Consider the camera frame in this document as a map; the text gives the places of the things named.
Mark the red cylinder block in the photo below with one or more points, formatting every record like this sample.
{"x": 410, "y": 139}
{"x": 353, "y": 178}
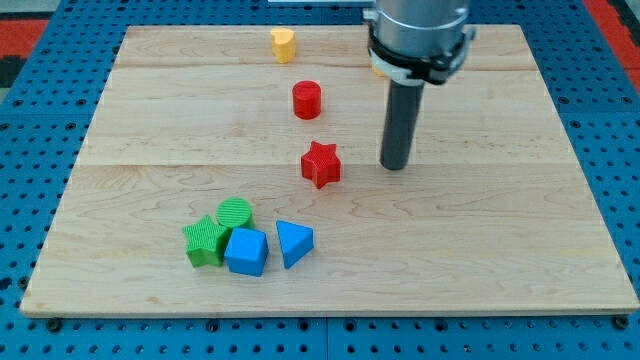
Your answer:
{"x": 307, "y": 99}

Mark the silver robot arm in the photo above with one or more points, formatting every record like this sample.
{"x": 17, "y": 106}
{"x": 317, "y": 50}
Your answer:
{"x": 414, "y": 42}

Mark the blue cube block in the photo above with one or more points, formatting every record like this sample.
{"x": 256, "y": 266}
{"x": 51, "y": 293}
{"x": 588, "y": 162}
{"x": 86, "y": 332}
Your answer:
{"x": 247, "y": 252}

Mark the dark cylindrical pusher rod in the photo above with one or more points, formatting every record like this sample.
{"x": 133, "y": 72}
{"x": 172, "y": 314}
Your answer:
{"x": 403, "y": 105}

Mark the yellow block behind arm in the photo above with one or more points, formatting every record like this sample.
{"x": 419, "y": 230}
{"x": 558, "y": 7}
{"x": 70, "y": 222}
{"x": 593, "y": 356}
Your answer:
{"x": 378, "y": 72}

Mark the yellow heart block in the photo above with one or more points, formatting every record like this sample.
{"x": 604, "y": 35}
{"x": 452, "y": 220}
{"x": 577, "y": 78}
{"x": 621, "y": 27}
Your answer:
{"x": 283, "y": 42}

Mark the green cylinder block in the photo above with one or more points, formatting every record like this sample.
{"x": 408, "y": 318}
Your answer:
{"x": 235, "y": 212}

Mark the red star block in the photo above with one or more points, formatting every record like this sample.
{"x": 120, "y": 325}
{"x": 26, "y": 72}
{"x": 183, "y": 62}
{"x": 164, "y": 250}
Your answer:
{"x": 321, "y": 165}

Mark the green star block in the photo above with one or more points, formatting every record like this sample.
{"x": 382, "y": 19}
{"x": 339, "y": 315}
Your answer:
{"x": 206, "y": 242}

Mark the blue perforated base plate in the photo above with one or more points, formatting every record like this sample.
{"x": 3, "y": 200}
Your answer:
{"x": 47, "y": 111}

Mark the wooden board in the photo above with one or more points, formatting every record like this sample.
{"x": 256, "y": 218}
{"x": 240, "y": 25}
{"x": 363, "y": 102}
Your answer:
{"x": 492, "y": 215}

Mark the blue triangle block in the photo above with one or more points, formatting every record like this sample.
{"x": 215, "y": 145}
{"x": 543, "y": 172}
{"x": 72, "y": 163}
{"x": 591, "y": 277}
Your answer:
{"x": 295, "y": 241}

